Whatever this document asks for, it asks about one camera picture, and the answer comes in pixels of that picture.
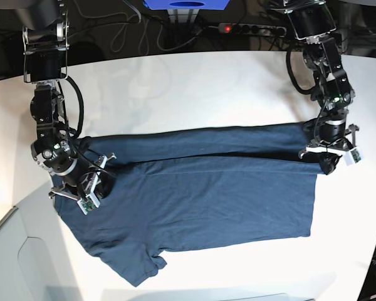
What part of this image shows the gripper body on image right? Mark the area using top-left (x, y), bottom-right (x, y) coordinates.
top-left (298, 120), bottom-right (360, 159)

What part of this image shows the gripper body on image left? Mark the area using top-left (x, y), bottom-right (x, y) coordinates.
top-left (31, 140), bottom-right (116, 200)

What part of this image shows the blue T-shirt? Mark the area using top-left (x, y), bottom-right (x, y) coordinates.
top-left (55, 124), bottom-right (321, 286)

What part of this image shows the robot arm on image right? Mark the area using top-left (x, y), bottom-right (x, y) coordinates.
top-left (281, 1), bottom-right (360, 175)

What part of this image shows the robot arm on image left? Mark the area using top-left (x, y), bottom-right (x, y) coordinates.
top-left (16, 1), bottom-right (113, 202)

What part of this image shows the black power strip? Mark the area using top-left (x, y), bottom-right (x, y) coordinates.
top-left (217, 23), bottom-right (287, 38)

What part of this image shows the blue box with oval hole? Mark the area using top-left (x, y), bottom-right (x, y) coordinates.
top-left (143, 0), bottom-right (229, 10)

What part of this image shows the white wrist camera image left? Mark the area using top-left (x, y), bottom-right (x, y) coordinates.
top-left (77, 193), bottom-right (100, 215)

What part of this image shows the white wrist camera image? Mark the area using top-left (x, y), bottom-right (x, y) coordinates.
top-left (344, 147), bottom-right (363, 166)
top-left (77, 193), bottom-right (100, 215)

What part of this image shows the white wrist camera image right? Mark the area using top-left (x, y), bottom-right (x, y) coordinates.
top-left (344, 147), bottom-right (363, 166)

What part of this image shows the aluminium profile post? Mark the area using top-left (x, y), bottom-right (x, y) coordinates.
top-left (167, 9), bottom-right (199, 24)

